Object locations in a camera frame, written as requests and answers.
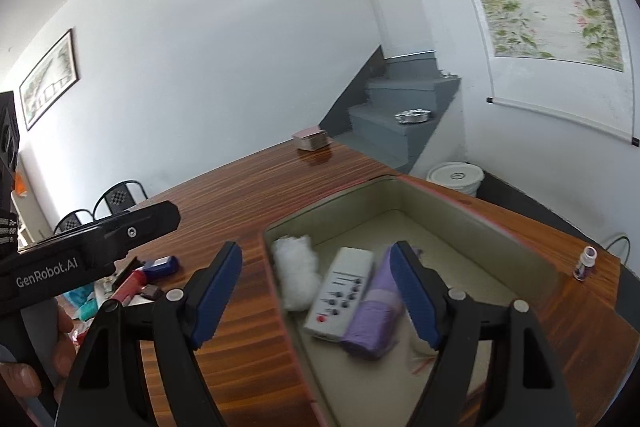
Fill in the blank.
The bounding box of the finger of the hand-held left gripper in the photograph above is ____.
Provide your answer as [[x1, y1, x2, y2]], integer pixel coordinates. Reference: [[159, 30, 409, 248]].
[[92, 200, 182, 264]]

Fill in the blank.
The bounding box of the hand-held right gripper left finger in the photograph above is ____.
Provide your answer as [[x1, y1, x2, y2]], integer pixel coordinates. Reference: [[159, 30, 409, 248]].
[[52, 241, 244, 427]]

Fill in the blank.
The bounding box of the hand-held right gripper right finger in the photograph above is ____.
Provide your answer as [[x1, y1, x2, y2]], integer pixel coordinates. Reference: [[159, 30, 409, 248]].
[[389, 241, 583, 427]]

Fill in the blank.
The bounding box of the teal square plastic container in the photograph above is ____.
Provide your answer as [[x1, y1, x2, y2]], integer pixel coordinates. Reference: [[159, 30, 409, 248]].
[[64, 283, 101, 322]]

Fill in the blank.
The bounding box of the pink storage box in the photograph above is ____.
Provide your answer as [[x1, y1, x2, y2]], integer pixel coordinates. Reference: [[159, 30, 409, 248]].
[[261, 174, 563, 427]]

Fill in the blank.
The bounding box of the wooden desktop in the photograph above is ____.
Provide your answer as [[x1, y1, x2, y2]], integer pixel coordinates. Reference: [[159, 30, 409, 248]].
[[55, 139, 623, 427]]

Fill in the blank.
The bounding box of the person's left hand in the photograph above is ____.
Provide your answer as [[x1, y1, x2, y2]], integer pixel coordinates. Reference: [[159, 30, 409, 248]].
[[0, 304, 78, 408]]

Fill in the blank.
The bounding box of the black metal chair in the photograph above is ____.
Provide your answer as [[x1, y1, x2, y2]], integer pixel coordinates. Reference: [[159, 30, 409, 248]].
[[92, 179, 148, 220], [52, 208, 96, 235]]

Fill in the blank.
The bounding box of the black brush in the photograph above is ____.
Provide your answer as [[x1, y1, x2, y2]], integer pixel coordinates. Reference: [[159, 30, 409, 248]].
[[114, 255, 143, 285]]

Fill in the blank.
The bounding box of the small red object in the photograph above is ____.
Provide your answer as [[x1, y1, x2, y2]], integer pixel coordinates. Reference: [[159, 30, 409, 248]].
[[110, 271, 150, 304]]

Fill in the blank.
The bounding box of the red snack packet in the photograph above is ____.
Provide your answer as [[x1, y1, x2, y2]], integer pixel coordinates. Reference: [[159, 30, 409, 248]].
[[72, 326, 96, 350]]

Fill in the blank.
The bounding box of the white remote control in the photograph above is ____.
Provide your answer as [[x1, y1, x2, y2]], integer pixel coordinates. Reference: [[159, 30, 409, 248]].
[[303, 247, 376, 344]]

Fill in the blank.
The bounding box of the white crumpled plastic bag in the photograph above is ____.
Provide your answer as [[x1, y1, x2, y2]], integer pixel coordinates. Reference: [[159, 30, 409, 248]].
[[271, 234, 323, 312]]

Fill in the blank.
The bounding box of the white plastic bucket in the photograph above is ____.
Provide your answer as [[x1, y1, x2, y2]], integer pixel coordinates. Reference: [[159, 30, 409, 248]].
[[426, 162, 485, 198]]

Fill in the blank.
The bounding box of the black cabinet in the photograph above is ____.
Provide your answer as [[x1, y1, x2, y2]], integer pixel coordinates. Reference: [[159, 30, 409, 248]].
[[0, 91, 22, 208]]

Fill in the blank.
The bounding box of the small purple bottle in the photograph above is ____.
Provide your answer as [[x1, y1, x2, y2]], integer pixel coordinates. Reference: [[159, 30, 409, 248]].
[[573, 246, 598, 280]]

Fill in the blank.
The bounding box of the small pink brown box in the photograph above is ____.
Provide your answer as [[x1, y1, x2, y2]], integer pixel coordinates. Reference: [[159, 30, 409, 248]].
[[292, 127, 335, 152]]

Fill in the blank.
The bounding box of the foil tray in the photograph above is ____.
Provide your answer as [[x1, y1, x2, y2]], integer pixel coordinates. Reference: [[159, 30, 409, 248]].
[[395, 108, 432, 125]]

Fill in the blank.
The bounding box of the grey staircase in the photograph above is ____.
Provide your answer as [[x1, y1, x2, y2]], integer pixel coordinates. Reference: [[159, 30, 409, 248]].
[[320, 54, 462, 172]]

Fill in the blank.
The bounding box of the framed wall painting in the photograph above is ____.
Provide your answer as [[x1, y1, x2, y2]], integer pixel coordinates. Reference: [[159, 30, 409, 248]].
[[19, 28, 80, 131]]

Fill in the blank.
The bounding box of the black cable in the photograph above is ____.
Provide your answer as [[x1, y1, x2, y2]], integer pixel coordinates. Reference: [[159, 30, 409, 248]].
[[602, 233, 632, 264]]

